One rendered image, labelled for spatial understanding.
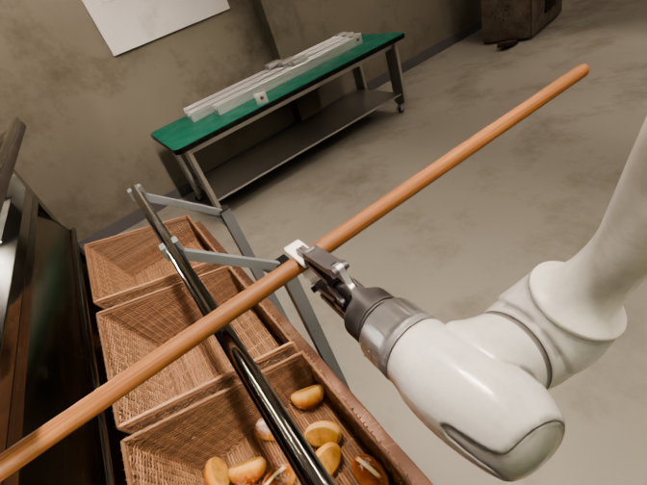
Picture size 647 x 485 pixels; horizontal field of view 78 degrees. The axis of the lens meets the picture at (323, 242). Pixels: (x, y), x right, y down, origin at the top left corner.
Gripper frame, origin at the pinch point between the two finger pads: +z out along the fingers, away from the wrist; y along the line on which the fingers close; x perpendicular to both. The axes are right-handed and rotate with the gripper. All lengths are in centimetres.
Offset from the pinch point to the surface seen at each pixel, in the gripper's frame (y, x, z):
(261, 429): 56, -24, 22
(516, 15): 89, 441, 281
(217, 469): 56, -38, 20
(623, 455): 120, 65, -29
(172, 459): 49, -45, 26
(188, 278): 2.2, -17.1, 18.8
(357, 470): 56, -10, -4
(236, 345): 2.3, -16.3, -4.8
